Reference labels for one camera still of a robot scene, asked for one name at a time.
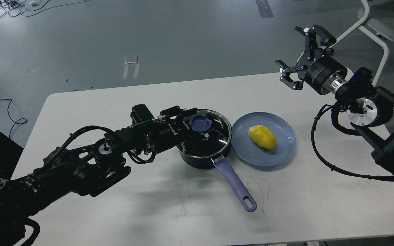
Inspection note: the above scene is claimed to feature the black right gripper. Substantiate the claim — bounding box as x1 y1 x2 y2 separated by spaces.
275 24 349 95

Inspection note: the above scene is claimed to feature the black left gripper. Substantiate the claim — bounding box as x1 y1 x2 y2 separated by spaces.
156 106 198 149

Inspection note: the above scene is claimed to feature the glass lid with purple knob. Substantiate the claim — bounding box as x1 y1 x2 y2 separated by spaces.
177 109 233 158

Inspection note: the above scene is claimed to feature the dark pot with purple handle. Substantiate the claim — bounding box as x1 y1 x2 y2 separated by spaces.
175 109 258 213

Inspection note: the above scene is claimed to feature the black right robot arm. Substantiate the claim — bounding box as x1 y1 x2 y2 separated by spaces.
275 25 394 182

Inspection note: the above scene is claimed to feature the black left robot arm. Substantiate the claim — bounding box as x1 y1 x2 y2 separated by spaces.
0 104 198 246

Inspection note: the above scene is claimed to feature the blue round plate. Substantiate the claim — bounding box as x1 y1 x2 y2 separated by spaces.
232 112 297 168

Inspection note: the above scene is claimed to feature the white office chair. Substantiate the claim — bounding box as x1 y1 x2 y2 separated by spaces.
336 0 394 85

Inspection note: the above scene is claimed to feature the black cable on floor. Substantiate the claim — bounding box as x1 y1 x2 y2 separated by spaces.
0 77 28 138

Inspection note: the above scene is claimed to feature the tangled cables top left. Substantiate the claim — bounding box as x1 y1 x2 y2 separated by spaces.
0 0 88 21

